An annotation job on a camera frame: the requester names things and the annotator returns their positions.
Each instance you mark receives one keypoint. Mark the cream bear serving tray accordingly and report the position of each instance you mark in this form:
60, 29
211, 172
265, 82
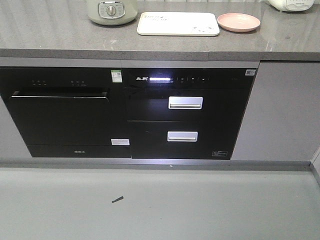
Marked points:
200, 24

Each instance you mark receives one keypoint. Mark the pink round plate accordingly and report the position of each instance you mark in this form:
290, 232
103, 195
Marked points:
238, 22

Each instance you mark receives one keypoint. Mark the black drawer disinfection cabinet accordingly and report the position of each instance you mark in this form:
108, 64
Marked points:
225, 93

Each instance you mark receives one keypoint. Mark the black tape strip far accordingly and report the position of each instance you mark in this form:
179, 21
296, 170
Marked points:
117, 199

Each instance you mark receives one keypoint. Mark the black built-in dishwasher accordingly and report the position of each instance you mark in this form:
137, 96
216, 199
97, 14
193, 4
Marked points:
74, 112

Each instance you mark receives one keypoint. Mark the pale green electric cooking pot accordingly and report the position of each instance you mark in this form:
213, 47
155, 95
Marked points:
112, 12

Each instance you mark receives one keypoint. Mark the grey cabinet door panel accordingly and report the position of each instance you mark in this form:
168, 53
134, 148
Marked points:
282, 118

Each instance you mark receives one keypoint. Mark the white appliance at right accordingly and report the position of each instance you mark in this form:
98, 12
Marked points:
291, 5

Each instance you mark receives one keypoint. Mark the silver upper drawer handle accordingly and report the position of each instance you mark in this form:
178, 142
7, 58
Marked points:
185, 102

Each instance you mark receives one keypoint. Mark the silver drawer handle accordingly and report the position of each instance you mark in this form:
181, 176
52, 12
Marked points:
185, 102
182, 136

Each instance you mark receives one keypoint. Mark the silver lower drawer handle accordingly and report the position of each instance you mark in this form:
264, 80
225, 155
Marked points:
182, 136

